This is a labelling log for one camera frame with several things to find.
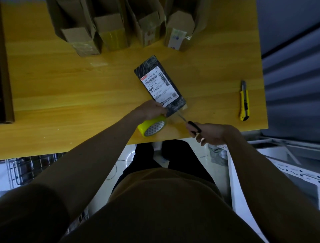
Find person's left hand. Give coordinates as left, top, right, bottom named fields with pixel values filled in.
left=134, top=99, right=168, bottom=122

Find person's right hand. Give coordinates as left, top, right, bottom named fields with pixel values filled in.
left=185, top=122, right=242, bottom=147

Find yellow tape roll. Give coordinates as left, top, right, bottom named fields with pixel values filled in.
left=137, top=114, right=167, bottom=138

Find black handled scissors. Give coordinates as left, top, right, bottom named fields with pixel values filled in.
left=176, top=111, right=202, bottom=136

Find black cardboard box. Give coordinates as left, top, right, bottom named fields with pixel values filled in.
left=134, top=55, right=188, bottom=117

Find small carton red label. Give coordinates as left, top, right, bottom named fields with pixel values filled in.
left=125, top=0, right=167, bottom=47

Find brown box with white label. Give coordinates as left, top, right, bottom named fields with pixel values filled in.
left=164, top=0, right=213, bottom=52

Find small carton yellow tape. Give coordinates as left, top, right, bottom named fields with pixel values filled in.
left=87, top=0, right=130, bottom=52

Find person's left forearm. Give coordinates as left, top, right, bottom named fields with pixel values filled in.
left=0, top=110, right=147, bottom=243

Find person's right forearm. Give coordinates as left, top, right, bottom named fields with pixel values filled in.
left=224, top=126, right=320, bottom=243

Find person's black trousers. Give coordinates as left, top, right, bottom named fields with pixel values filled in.
left=111, top=139, right=215, bottom=193

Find person's brown shirt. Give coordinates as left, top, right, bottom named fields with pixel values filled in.
left=60, top=168, right=264, bottom=243

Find yellow utility knife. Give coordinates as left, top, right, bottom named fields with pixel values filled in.
left=239, top=80, right=250, bottom=121

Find white metal rack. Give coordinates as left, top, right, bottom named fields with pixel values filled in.
left=209, top=136, right=320, bottom=243

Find grey pleated curtain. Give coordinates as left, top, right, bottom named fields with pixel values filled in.
left=260, top=22, right=320, bottom=143

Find large flat brown carton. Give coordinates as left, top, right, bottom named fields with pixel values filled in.
left=0, top=7, right=15, bottom=125

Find thin floor cable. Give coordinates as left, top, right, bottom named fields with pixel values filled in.
left=106, top=159, right=133, bottom=181

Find metal wire cart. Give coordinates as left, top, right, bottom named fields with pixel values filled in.
left=6, top=152, right=89, bottom=236

